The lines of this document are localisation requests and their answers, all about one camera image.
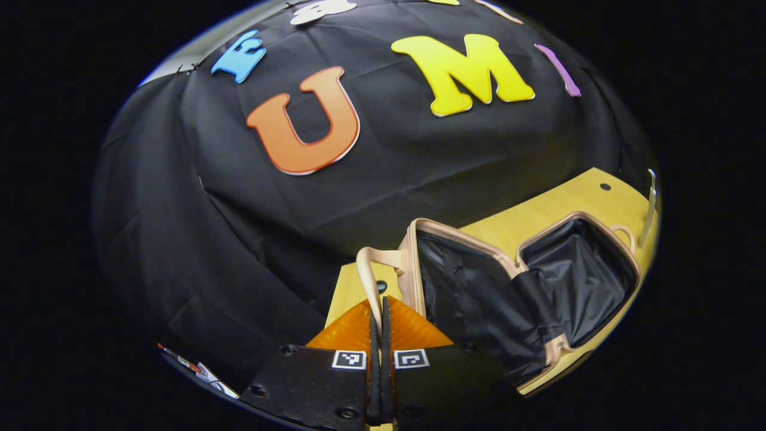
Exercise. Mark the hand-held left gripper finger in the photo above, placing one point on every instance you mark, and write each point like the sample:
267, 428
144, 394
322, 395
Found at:
373, 371
386, 371

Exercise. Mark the pink suitcase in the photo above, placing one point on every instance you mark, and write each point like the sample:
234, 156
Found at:
467, 287

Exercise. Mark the colourful printed strip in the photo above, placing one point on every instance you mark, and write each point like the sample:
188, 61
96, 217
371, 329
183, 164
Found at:
206, 376

